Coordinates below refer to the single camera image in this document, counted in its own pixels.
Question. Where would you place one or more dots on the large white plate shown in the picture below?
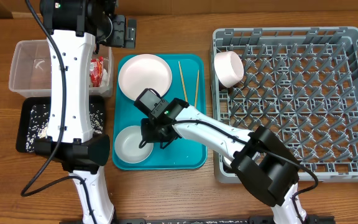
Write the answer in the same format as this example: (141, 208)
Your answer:
(144, 71)

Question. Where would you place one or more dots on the red snack wrapper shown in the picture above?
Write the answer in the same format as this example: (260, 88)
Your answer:
(97, 63)

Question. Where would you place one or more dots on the black rectangular tray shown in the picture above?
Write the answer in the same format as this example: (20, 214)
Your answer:
(25, 115)

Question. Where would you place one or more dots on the clear plastic waste bin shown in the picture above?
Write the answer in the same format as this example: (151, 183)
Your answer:
(30, 74)

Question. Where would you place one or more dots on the grey dishwasher rack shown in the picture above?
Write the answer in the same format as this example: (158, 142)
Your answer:
(302, 84)

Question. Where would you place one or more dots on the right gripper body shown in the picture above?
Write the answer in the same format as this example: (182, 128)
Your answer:
(148, 135)

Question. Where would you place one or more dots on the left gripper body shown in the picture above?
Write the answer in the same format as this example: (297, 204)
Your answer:
(114, 33)

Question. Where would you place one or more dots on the wooden chopstick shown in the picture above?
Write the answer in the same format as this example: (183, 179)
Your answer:
(182, 81)
(196, 90)

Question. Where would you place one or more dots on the grey shallow bowl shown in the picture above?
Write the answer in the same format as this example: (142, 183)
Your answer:
(130, 147)

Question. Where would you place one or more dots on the white bowl with food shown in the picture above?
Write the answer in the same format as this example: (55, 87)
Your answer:
(229, 68)

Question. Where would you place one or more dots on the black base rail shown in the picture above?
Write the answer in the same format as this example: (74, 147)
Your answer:
(312, 219)

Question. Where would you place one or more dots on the spilled rice pile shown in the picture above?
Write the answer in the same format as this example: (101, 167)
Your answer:
(38, 122)

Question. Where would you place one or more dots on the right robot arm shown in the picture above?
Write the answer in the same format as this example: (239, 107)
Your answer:
(262, 163)

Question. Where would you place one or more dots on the white napkin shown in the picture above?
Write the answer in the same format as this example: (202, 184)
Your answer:
(105, 76)

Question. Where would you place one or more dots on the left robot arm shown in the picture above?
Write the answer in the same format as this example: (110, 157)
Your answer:
(74, 31)

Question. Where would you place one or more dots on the teal serving tray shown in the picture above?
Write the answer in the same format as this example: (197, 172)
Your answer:
(181, 153)

